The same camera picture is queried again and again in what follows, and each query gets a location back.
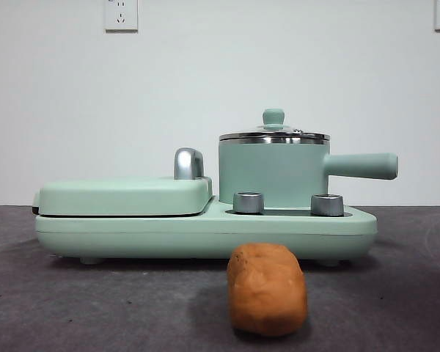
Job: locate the silver control knob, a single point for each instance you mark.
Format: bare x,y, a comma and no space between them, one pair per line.
326,205
248,203

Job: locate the glass pot lid green knob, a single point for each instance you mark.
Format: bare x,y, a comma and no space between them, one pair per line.
274,116

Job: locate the mint green breakfast machine base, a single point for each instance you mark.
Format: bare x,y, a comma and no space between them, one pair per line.
205,234

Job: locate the mint green griddle cover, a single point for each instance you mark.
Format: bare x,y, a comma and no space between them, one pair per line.
121,196

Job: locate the brown potato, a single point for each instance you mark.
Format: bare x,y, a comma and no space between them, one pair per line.
267,293

